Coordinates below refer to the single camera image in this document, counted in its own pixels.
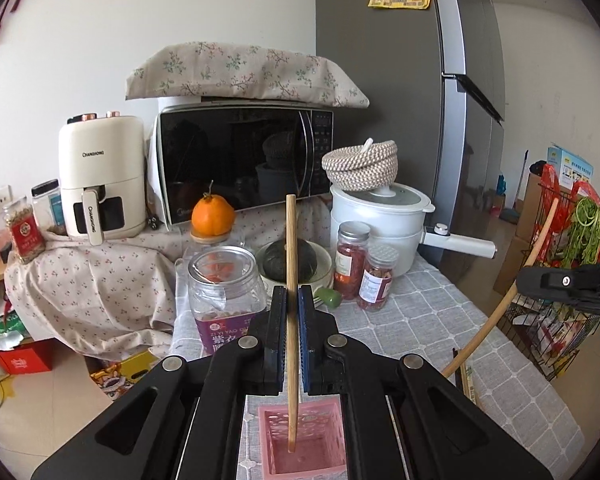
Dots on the floral cloth cover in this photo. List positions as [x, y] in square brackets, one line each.
[243, 71]

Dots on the white air fryer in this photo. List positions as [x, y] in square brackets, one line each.
[101, 173]

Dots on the pink perforated utensil basket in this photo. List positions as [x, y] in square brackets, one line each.
[320, 452]

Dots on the red gift box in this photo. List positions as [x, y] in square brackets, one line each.
[33, 358]

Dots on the grey refrigerator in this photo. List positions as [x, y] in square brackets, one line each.
[435, 81]

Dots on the clear jar purple label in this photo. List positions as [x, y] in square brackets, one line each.
[225, 292]

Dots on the yellow lion cardboard box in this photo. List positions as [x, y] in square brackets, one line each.
[117, 378]

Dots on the black microwave oven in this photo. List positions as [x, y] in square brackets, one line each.
[252, 153]

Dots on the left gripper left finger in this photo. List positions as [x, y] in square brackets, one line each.
[184, 418]

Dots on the black wire rack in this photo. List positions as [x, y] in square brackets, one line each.
[548, 332]

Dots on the dark green pumpkin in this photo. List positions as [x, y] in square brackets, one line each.
[274, 261]

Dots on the orange tangerine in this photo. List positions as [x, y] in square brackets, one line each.
[212, 216]

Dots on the wooden chopstick long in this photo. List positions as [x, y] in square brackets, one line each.
[292, 331]

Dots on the clear container black lid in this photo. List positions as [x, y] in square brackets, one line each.
[47, 207]

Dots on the green vegetable bunch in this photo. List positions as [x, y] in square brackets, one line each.
[583, 247]

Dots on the woven rope basket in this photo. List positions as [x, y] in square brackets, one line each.
[363, 167]

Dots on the floral cloth drape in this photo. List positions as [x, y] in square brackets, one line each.
[109, 301]

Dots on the spice jar silver lid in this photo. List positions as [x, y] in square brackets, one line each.
[350, 254]

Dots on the bamboo chopsticks pair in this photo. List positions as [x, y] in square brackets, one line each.
[465, 382]

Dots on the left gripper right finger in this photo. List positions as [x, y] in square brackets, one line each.
[401, 418]

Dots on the white electric cooking pot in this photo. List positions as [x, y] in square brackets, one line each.
[396, 215]

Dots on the spice jar white lid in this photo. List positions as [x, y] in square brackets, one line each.
[377, 276]

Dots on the red label snack jar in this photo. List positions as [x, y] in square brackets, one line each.
[27, 240]

